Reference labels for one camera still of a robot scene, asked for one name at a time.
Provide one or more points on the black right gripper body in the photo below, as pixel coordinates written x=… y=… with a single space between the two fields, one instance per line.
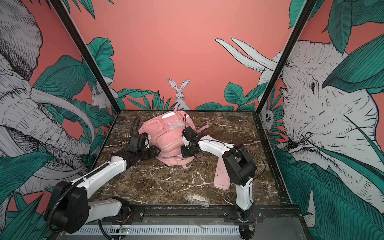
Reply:
x=189 y=150

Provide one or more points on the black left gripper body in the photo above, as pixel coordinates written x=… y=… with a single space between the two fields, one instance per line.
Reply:
x=147 y=153

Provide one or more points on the pink student backpack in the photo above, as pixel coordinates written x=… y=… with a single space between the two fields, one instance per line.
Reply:
x=165 y=132

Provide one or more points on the pink pencil case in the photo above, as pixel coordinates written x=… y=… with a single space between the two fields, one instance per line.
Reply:
x=221 y=179

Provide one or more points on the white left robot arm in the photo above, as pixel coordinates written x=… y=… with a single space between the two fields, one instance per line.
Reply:
x=69 y=207

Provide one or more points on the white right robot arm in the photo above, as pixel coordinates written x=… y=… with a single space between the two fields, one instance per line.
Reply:
x=237 y=159

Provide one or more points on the clear plastic eraser box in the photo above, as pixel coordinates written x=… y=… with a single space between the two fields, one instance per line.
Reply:
x=198 y=199

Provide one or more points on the white ventilation grille strip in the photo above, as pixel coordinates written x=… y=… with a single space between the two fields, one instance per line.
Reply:
x=166 y=230

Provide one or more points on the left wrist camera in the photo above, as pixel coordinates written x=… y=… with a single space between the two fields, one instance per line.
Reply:
x=137 y=143

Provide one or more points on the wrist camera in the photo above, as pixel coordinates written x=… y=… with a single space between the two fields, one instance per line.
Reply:
x=137 y=143
x=188 y=135

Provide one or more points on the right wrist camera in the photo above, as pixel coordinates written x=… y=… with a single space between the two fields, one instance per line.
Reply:
x=188 y=135

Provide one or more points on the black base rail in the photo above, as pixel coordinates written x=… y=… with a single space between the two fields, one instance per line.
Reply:
x=227 y=212

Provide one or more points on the black frame post left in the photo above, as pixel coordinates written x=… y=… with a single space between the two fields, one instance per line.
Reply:
x=65 y=18

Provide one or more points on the black frame post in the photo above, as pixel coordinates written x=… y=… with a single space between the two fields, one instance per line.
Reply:
x=65 y=18
x=298 y=27

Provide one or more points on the black frame post right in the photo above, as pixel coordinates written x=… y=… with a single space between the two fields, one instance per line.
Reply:
x=298 y=27

